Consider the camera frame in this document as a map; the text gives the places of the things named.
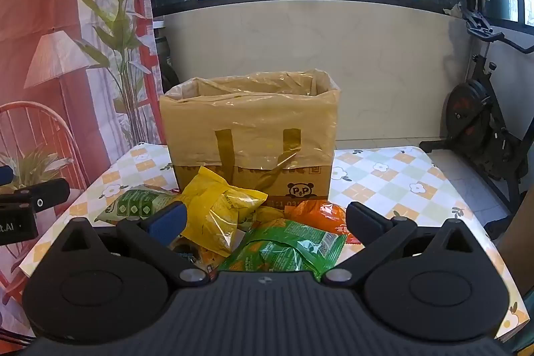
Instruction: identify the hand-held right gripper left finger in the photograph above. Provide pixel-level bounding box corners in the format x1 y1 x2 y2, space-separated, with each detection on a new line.
52 201 211 287

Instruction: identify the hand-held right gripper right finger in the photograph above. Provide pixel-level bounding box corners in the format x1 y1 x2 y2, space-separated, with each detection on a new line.
323 201 480 286

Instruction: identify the orange snack packet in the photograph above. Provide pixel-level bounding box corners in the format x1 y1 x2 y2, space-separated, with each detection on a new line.
284 200 363 245

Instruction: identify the pale green snack packet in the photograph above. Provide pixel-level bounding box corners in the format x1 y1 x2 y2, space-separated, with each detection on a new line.
95 186 180 225

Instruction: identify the yellow snack packet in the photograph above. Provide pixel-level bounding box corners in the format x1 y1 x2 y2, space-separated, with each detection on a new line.
177 166 268 257

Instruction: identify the cardboard box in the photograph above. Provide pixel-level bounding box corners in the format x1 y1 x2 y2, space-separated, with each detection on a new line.
173 158 334 213

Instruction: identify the large green snack packet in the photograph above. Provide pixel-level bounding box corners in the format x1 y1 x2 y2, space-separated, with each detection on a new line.
217 223 348 282

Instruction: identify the yellow plastic bag liner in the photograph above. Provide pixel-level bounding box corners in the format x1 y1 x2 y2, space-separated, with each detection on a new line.
160 68 340 192

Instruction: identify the checked floral tablecloth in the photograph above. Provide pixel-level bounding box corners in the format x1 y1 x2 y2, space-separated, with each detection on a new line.
19 145 527 344

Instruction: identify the black exercise bike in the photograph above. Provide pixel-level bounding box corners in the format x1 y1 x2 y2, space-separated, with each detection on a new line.
419 0 534 241

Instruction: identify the brown cardboard sheet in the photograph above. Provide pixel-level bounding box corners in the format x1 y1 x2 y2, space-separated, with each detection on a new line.
498 210 534 300

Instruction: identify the printed backdrop curtain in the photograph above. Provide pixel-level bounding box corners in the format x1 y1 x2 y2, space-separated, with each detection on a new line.
0 0 168 345

